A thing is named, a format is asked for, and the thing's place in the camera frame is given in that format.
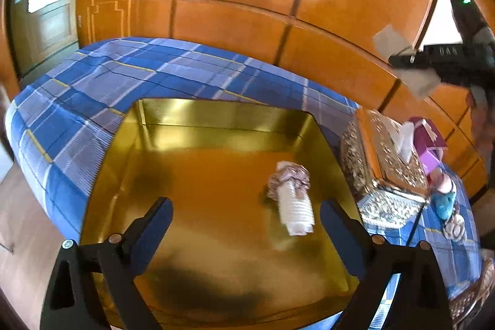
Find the blue plush toy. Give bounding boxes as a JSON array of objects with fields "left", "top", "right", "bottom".
[{"left": 431, "top": 192, "right": 456, "bottom": 221}]

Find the white ribbed sock roll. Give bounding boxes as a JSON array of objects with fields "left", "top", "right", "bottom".
[{"left": 277, "top": 179, "right": 316, "bottom": 236}]

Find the pink satin scrunchie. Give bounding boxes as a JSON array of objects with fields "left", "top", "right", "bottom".
[{"left": 268, "top": 161, "right": 310, "bottom": 201}]

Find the pink plush toy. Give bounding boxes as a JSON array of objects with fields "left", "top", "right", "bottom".
[{"left": 430, "top": 170, "right": 456, "bottom": 194}]

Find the white tissue sheet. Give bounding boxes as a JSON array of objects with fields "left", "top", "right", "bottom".
[{"left": 389, "top": 122, "right": 415, "bottom": 164}]

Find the ornate silver tissue box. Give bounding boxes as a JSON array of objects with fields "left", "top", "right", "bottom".
[{"left": 341, "top": 107, "right": 429, "bottom": 229}]

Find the gold metal tray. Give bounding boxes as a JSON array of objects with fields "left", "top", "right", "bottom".
[{"left": 80, "top": 98, "right": 359, "bottom": 329}]

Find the blue plaid tablecloth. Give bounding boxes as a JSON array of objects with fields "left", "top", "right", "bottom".
[{"left": 4, "top": 37, "right": 484, "bottom": 330}]

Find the glass panel door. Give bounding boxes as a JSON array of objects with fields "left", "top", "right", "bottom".
[{"left": 7, "top": 0, "right": 78, "bottom": 78}]

